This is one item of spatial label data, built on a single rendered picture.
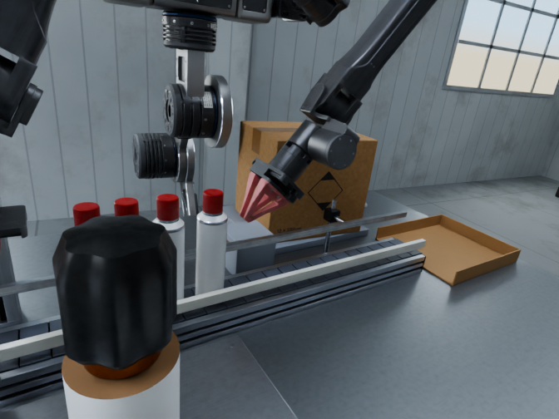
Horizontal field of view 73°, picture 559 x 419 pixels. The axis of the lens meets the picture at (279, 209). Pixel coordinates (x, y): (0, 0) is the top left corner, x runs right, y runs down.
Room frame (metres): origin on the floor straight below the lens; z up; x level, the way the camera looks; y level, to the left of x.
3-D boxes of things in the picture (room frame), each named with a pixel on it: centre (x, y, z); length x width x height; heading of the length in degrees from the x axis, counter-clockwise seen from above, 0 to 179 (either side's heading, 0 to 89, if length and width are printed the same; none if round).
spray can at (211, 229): (0.58, 0.11, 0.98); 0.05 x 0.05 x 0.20
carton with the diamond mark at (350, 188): (1.04, -0.05, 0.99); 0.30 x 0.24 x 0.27; 119
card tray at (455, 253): (0.99, -0.49, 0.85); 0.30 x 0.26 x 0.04; 125
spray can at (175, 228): (0.53, 0.17, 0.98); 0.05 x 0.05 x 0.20
